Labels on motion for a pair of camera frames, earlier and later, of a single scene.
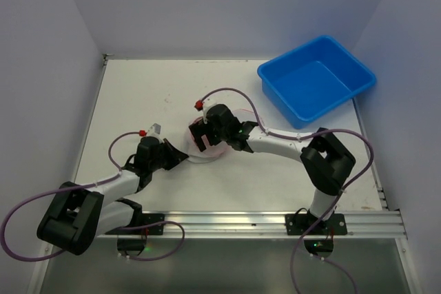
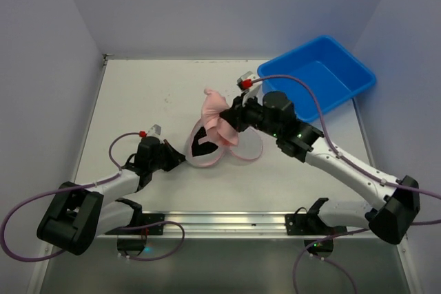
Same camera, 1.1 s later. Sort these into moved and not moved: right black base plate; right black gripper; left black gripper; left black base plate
Moved: right black gripper
Not moved: left black gripper; right black base plate; left black base plate
